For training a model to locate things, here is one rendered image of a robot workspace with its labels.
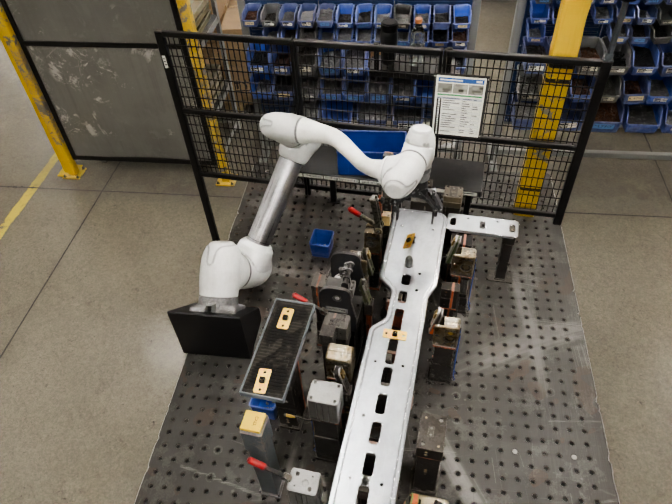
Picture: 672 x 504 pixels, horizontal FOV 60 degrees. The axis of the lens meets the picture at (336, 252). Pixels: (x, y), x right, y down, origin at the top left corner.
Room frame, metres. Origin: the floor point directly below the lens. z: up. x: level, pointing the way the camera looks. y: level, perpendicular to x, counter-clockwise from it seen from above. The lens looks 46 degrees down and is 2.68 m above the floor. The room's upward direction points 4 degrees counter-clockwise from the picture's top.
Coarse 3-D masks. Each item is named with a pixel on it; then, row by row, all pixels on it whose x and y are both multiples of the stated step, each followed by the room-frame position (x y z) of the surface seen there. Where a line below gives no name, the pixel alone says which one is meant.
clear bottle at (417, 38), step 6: (420, 18) 2.29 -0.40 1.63; (420, 24) 2.28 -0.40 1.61; (414, 30) 2.28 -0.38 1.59; (420, 30) 2.27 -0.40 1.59; (414, 36) 2.27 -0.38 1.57; (420, 36) 2.26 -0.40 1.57; (414, 42) 2.26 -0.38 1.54; (420, 42) 2.26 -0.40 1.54; (414, 54) 2.26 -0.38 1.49; (414, 60) 2.26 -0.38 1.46; (420, 60) 2.26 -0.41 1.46; (414, 66) 2.26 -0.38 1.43
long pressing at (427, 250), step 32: (416, 224) 1.75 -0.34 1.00; (384, 256) 1.57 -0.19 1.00; (416, 256) 1.56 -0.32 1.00; (416, 288) 1.40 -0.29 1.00; (384, 320) 1.26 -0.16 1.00; (416, 320) 1.25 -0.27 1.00; (384, 352) 1.12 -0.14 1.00; (416, 352) 1.12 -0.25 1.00; (352, 416) 0.89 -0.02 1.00; (384, 416) 0.89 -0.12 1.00; (352, 448) 0.79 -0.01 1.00; (384, 448) 0.78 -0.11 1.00; (352, 480) 0.69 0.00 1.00; (384, 480) 0.68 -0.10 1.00
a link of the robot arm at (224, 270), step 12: (204, 252) 1.61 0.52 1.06; (216, 252) 1.58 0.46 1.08; (228, 252) 1.59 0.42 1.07; (240, 252) 1.62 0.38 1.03; (204, 264) 1.55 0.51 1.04; (216, 264) 1.54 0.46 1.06; (228, 264) 1.55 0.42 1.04; (240, 264) 1.58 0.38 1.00; (204, 276) 1.52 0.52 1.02; (216, 276) 1.51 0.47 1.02; (228, 276) 1.51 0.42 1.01; (240, 276) 1.55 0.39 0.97; (204, 288) 1.49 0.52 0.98; (216, 288) 1.47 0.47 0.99; (228, 288) 1.48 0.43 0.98; (240, 288) 1.54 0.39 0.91
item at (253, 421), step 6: (246, 414) 0.84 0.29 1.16; (252, 414) 0.84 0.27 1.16; (258, 414) 0.83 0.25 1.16; (264, 414) 0.83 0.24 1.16; (246, 420) 0.82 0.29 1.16; (252, 420) 0.82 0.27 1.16; (258, 420) 0.82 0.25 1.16; (240, 426) 0.80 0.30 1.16; (246, 426) 0.80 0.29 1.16; (252, 426) 0.80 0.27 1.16; (258, 426) 0.80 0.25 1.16; (258, 432) 0.78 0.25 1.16
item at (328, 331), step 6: (324, 324) 1.19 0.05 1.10; (324, 330) 1.16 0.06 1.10; (330, 330) 1.16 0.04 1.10; (324, 336) 1.14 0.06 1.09; (330, 336) 1.14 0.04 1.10; (336, 336) 1.17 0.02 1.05; (324, 342) 1.14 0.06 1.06; (330, 342) 1.13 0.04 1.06; (324, 348) 1.15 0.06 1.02; (324, 354) 1.15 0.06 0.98; (324, 360) 1.15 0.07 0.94; (324, 366) 1.15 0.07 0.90
